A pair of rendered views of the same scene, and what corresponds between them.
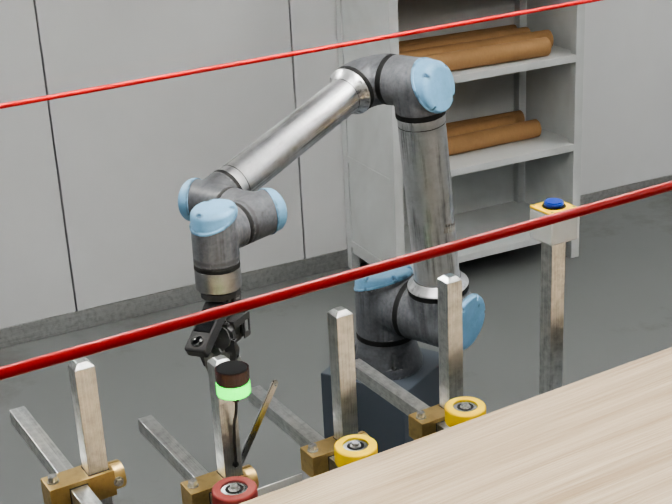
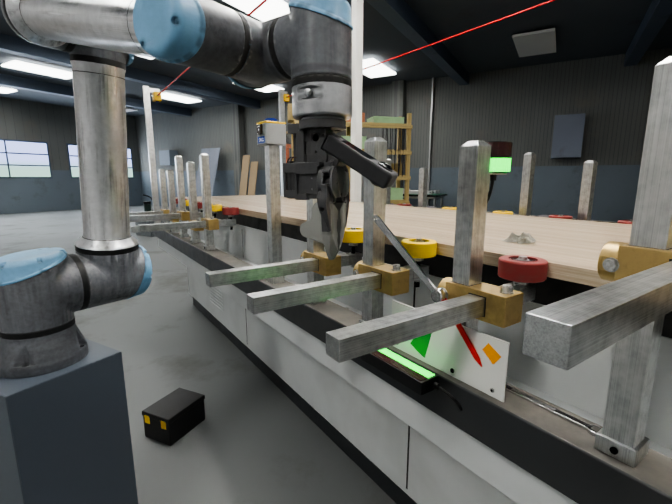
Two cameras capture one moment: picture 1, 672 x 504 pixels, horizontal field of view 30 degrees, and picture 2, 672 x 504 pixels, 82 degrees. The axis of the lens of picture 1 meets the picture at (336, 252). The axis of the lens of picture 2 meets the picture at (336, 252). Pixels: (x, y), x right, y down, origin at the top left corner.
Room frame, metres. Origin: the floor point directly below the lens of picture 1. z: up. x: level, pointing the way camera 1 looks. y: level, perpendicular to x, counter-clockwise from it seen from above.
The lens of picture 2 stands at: (2.27, 0.84, 1.05)
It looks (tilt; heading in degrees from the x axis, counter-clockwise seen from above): 11 degrees down; 265
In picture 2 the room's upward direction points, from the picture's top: straight up
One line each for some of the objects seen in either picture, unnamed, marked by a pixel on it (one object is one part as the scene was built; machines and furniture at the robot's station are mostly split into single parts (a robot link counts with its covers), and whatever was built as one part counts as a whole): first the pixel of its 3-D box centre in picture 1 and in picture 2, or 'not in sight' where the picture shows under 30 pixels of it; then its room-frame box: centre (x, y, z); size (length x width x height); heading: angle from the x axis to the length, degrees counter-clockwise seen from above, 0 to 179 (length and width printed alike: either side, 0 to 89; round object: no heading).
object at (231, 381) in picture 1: (232, 373); (492, 150); (1.95, 0.19, 1.09); 0.06 x 0.06 x 0.02
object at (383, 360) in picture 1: (385, 346); (41, 340); (2.93, -0.12, 0.65); 0.19 x 0.19 x 0.10
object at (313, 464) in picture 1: (337, 453); (379, 276); (2.11, 0.02, 0.83); 0.13 x 0.06 x 0.05; 120
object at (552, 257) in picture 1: (552, 337); (273, 215); (2.37, -0.45, 0.93); 0.05 x 0.04 x 0.45; 120
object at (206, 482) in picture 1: (220, 489); (477, 298); (1.98, 0.23, 0.85); 0.13 x 0.06 x 0.05; 120
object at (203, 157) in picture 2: not in sight; (206, 204); (2.74, -1.08, 0.92); 0.03 x 0.03 x 0.48; 30
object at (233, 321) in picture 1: (222, 315); (318, 162); (2.25, 0.23, 1.07); 0.09 x 0.08 x 0.12; 152
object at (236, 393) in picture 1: (233, 386); (491, 165); (1.95, 0.19, 1.07); 0.06 x 0.06 x 0.02
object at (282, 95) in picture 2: not in sight; (285, 155); (2.44, -2.77, 1.25); 0.09 x 0.08 x 1.10; 120
